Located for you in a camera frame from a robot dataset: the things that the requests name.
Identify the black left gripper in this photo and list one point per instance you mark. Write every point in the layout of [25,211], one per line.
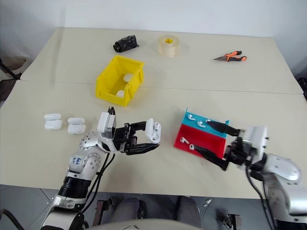
[122,139]

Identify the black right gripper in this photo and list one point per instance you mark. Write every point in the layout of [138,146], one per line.
[239,153]

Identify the white earbud case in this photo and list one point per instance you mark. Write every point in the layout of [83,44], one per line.
[127,77]
[120,93]
[76,128]
[150,134]
[53,124]

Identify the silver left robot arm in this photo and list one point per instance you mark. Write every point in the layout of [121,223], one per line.
[88,143]

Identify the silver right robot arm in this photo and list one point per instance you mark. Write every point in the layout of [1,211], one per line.
[283,167]

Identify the closed white earbud case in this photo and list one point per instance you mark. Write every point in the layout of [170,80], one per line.
[120,93]
[127,77]

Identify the yellow plastic bin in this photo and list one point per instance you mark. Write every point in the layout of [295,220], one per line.
[109,88]

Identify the red earbud tray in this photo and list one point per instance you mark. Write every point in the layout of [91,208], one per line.
[204,141]

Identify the white earbud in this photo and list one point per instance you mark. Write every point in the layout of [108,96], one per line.
[191,117]
[207,120]
[183,140]
[157,125]
[200,123]
[191,146]

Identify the teal earbud tray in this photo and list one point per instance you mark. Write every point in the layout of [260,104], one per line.
[192,124]

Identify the small white floor scrap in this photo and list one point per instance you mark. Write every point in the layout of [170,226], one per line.
[207,203]

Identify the grey rounded shape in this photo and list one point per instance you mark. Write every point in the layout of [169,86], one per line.
[127,208]
[188,210]

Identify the orange black pliers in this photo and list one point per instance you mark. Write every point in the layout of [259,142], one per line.
[231,57]

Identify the light grey robot torso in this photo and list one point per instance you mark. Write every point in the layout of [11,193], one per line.
[144,225]

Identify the black camouflage rolled pouch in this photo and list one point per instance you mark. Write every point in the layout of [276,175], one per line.
[126,43]

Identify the clear packing tape roll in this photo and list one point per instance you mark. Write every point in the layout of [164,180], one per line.
[169,46]

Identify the black tripod stand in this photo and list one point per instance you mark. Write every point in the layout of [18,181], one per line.
[10,69]

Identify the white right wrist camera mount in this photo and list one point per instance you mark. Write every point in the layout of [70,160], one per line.
[256,139]

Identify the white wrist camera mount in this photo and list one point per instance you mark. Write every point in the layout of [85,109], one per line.
[103,124]
[256,139]

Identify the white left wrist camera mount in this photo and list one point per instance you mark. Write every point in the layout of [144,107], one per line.
[103,124]

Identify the rusty metal frame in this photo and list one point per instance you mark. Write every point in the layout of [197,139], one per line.
[99,212]
[232,221]

